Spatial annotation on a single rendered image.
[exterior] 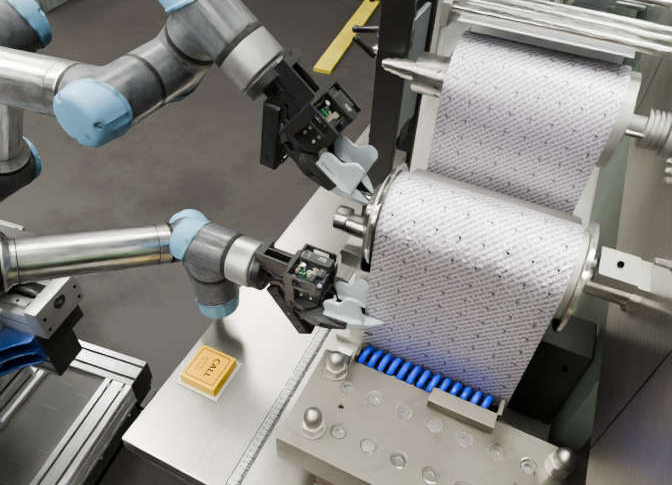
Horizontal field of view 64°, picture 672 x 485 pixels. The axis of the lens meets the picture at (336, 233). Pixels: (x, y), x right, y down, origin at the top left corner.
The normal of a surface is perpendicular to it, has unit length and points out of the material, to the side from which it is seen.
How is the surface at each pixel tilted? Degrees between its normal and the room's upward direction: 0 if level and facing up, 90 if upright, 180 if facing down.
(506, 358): 90
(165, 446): 0
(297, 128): 90
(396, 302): 90
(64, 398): 0
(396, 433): 0
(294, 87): 90
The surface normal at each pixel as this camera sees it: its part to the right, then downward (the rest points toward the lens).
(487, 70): -0.25, -0.12
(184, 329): 0.04, -0.72
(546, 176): -0.43, 0.64
